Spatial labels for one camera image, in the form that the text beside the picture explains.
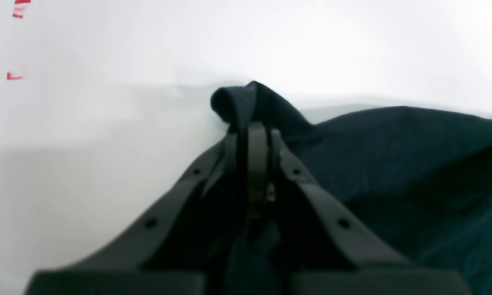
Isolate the black T-shirt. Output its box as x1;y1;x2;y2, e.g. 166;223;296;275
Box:
211;82;492;295

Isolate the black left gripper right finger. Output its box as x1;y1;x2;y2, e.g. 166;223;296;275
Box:
247;122;471;295

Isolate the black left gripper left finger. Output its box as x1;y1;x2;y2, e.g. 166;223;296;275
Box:
25;133;237;295

